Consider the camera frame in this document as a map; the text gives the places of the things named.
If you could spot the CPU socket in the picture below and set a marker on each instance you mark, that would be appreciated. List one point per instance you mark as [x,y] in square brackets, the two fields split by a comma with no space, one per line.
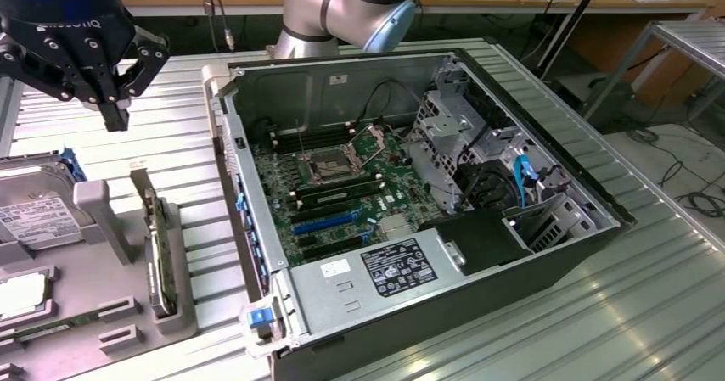
[329,166]

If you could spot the silver power supply unit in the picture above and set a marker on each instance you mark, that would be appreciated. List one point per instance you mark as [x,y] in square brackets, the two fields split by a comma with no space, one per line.
[340,287]

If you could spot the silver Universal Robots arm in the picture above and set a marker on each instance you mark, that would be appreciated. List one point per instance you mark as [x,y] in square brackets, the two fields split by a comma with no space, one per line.
[352,12]

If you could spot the black installed RAM stick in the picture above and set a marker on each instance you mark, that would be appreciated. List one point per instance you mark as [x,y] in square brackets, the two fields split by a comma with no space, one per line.
[340,194]

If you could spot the thin metal locking lever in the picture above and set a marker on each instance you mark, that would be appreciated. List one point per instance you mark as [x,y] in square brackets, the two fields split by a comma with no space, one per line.
[301,139]

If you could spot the black RAM slot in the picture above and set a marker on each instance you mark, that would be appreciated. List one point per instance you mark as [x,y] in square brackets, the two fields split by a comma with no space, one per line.
[312,142]
[314,132]

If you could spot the green RAM stick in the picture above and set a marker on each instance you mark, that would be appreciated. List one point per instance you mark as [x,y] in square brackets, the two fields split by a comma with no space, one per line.
[69,321]

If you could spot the metal socket cover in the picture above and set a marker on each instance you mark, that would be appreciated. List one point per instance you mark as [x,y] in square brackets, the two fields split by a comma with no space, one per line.
[372,141]

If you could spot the aluminium frame table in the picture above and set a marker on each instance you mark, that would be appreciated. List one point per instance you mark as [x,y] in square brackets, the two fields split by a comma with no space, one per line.
[698,41]

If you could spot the silver CPU chip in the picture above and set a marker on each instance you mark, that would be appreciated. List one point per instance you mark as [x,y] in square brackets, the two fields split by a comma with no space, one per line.
[21,294]

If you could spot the low-profile graphics card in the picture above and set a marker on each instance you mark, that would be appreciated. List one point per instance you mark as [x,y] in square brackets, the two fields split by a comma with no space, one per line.
[162,245]

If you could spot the open black PC case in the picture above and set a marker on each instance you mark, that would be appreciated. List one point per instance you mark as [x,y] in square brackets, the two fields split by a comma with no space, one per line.
[272,96]

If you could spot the green motherboard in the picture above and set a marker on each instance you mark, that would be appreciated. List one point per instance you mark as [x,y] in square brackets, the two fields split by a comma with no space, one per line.
[397,186]

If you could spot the blue expansion slot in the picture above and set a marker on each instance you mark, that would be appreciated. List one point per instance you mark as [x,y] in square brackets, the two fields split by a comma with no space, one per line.
[324,224]

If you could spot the grey plastic parts rack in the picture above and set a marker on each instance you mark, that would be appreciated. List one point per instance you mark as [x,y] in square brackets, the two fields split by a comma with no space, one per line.
[85,279]

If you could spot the black plastic shroud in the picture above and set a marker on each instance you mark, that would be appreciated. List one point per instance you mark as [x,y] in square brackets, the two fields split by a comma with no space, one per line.
[476,237]

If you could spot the blue case release latch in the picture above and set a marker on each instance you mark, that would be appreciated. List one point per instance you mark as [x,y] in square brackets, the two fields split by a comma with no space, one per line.
[260,317]

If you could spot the hard disk with blue rail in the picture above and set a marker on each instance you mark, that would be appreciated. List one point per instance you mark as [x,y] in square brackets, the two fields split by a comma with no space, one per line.
[34,224]

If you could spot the silver chipset heatsink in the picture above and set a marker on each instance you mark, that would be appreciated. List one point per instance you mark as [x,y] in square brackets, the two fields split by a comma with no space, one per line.
[397,226]

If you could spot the silver metal drive cage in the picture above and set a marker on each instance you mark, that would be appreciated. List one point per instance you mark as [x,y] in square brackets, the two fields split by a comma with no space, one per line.
[448,126]

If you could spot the black slanted pole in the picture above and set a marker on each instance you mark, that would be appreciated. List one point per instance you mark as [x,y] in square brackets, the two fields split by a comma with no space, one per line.
[572,20]

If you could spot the perforated metal disk bay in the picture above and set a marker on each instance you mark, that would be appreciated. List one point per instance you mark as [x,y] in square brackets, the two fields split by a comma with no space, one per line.
[544,228]

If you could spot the black floor case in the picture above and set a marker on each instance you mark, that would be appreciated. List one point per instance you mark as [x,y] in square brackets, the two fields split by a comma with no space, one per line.
[600,96]

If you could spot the black expansion slot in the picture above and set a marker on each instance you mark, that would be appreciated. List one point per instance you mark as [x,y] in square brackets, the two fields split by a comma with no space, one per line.
[335,247]
[317,214]

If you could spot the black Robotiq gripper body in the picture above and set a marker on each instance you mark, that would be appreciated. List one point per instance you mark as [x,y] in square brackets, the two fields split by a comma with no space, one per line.
[62,12]

